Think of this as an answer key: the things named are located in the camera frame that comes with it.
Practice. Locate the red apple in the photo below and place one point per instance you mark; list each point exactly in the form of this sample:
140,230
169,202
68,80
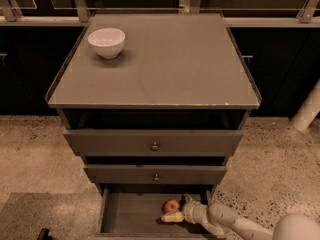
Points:
171,205

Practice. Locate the drawer brass knob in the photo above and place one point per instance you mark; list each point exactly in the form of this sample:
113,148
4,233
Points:
156,178
154,146

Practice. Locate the bottom grey drawer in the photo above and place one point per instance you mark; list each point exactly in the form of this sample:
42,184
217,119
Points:
133,211

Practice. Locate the middle grey drawer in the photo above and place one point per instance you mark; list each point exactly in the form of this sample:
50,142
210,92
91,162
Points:
169,174

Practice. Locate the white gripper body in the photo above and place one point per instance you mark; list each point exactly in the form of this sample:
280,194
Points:
189,209

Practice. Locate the white ceramic bowl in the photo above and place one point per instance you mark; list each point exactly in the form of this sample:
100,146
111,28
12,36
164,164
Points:
107,42

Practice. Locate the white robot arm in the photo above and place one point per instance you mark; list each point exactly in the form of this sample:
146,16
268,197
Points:
218,219

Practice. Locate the grey drawer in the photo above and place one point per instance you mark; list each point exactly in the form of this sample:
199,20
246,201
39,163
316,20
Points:
169,174
134,143
133,211

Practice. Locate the grey drawer cabinet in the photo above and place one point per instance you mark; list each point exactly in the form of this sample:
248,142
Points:
175,72

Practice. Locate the top drawer brass knob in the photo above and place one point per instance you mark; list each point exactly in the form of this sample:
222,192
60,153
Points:
154,146

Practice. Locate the top grey drawer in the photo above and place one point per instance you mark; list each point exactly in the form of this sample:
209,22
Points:
134,143

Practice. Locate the metal railing frame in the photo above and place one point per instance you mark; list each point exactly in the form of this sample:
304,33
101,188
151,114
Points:
236,13

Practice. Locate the small black object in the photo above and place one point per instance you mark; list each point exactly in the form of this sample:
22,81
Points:
44,235

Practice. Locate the middle drawer brass knob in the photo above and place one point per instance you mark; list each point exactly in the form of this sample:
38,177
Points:
156,178

